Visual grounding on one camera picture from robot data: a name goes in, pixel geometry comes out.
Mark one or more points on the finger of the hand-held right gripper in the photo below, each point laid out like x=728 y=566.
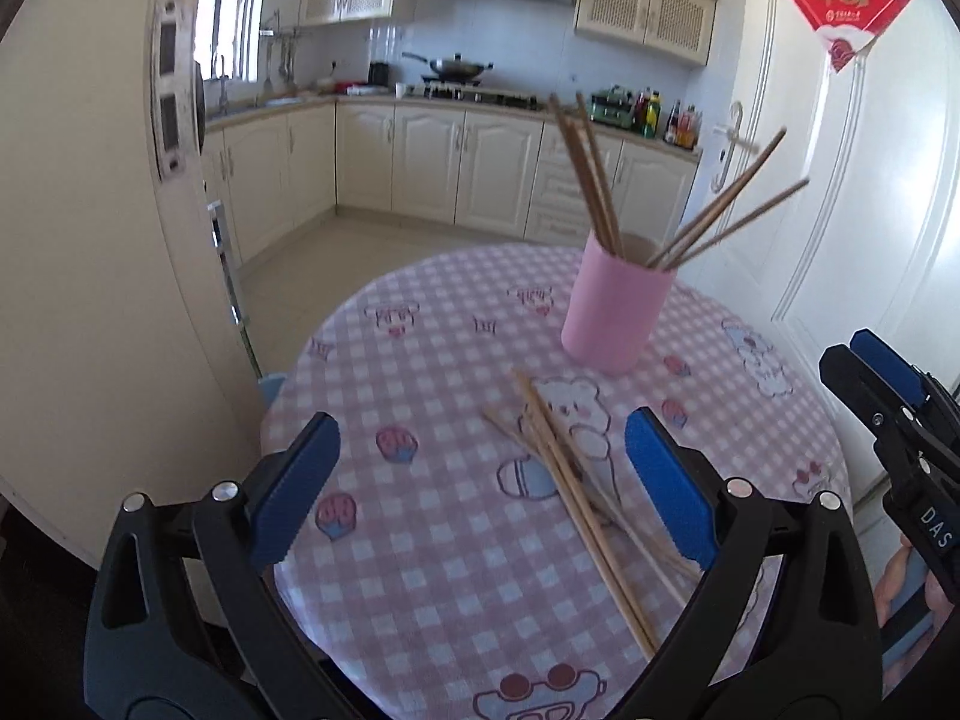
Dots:
x=855 y=382
x=885 y=361

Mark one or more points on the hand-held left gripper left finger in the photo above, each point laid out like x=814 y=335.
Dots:
x=296 y=495

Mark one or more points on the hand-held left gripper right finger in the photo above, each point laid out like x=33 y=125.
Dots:
x=671 y=491

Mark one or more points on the pile of wooden chopsticks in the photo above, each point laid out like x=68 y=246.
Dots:
x=581 y=506

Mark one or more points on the pink cup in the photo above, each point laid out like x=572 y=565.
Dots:
x=607 y=315

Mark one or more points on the wooden chopstick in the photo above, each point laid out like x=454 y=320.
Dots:
x=578 y=169
x=720 y=195
x=590 y=187
x=739 y=223

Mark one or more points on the person's right hand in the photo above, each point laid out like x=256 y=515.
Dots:
x=892 y=581

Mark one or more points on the pink checked tablecloth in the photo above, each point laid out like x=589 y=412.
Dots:
x=450 y=540

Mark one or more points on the white panelled door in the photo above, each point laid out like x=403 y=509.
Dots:
x=847 y=202

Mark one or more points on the orange-red sauce bottle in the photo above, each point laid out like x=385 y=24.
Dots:
x=687 y=131

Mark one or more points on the dark sauce bottle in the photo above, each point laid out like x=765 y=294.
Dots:
x=673 y=126

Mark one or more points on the white door jamb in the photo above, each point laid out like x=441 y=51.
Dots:
x=90 y=240

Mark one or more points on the yellow-green bottle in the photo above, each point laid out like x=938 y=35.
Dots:
x=654 y=118

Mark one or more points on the red-brown sauce bottle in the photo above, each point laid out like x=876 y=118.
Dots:
x=641 y=111

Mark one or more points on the cream lower kitchen cabinets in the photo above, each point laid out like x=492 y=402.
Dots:
x=427 y=165

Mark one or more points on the green countertop appliance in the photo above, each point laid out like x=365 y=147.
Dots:
x=611 y=109

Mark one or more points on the steel kitchen sink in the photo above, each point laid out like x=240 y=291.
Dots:
x=279 y=100

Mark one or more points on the gas stove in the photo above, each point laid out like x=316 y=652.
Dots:
x=487 y=96

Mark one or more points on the hanging utensil rack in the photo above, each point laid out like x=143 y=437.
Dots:
x=279 y=52

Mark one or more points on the black wok with lid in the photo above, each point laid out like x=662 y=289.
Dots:
x=457 y=69

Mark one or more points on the metal strike plate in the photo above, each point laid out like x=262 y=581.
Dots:
x=169 y=52

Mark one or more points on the kitchen window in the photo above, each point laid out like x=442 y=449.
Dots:
x=225 y=7

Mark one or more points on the cream upper wall cabinets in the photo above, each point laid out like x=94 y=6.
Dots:
x=645 y=7

